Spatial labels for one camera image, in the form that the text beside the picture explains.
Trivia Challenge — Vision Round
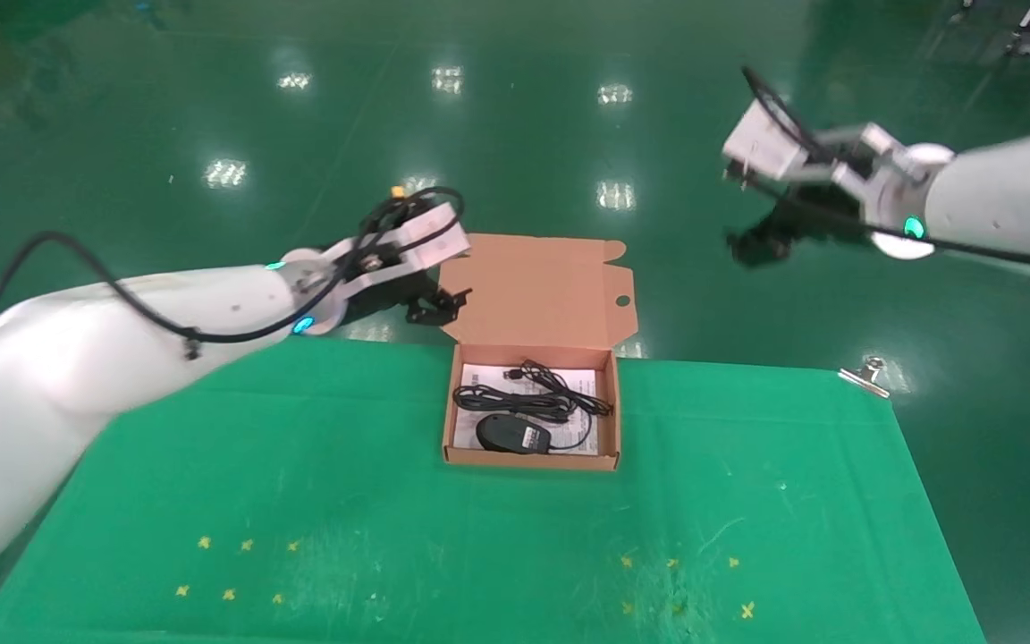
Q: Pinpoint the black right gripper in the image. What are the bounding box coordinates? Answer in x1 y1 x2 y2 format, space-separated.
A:
726 191 874 267

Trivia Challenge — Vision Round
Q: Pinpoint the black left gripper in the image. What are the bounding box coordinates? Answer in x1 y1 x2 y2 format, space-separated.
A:
336 267 474 328

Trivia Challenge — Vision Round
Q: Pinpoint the black data cable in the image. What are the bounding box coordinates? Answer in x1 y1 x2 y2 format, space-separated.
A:
452 360 614 424

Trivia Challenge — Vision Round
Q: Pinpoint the black wired mouse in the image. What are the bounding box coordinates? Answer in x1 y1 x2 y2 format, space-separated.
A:
476 412 595 456

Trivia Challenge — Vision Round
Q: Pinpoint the open brown cardboard box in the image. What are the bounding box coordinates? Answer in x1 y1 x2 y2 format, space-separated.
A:
439 233 638 472

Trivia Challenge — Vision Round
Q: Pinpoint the white printed paper sheet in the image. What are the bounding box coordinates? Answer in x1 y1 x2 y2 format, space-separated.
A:
452 362 600 457

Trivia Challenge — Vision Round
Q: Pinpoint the metal binder clip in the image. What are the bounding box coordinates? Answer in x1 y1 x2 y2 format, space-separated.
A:
838 356 892 400

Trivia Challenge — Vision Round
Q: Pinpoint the green table cloth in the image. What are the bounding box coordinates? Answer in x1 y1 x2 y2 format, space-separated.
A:
0 335 988 644

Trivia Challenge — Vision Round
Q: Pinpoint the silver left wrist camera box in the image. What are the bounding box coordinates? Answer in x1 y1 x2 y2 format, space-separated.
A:
388 201 470 270

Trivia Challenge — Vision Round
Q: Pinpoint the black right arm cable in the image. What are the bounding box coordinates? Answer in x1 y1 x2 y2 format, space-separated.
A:
740 66 1030 291

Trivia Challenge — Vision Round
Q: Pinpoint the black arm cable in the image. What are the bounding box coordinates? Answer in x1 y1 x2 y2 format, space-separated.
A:
0 185 467 360
740 66 1030 291

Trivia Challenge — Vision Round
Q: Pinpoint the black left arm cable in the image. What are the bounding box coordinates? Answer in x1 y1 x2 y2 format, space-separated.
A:
0 185 467 360

